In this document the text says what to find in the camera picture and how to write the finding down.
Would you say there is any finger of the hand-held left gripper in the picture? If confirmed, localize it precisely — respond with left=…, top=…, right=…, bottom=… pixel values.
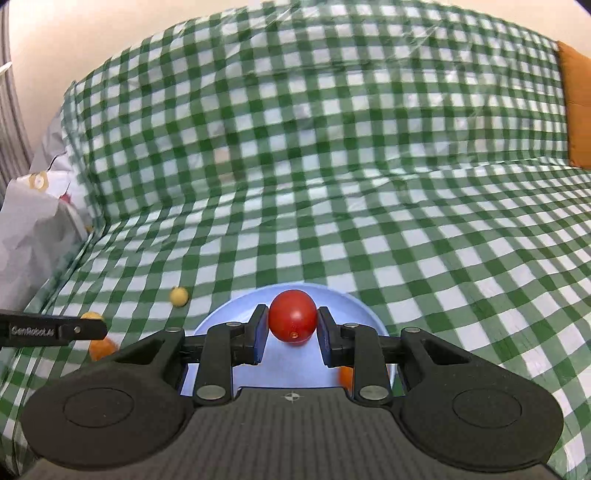
left=0, top=313, right=109, bottom=348

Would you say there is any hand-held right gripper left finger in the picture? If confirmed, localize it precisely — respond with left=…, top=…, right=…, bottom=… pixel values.
left=111, top=304, right=269, bottom=407

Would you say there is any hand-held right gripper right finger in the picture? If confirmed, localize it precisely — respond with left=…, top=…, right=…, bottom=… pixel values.
left=318, top=306, right=476, bottom=407

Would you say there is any blue plate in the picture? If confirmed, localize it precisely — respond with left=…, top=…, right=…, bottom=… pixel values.
left=178, top=285, right=395, bottom=398

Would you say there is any grey striped curtain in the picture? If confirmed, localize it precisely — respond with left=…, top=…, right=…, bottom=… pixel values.
left=0, top=44, right=34, bottom=204

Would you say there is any green white checked cloth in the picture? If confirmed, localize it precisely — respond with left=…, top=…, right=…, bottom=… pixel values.
left=0, top=0, right=591, bottom=476

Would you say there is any orange cushion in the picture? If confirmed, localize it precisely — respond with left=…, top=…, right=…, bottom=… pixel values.
left=556, top=41, right=591, bottom=169

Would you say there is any white printed bedding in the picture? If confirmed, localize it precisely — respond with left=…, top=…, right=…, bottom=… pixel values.
left=28, top=108, right=95, bottom=234

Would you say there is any red cherry tomato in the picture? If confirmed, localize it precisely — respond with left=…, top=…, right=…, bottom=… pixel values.
left=269, top=289, right=318, bottom=346

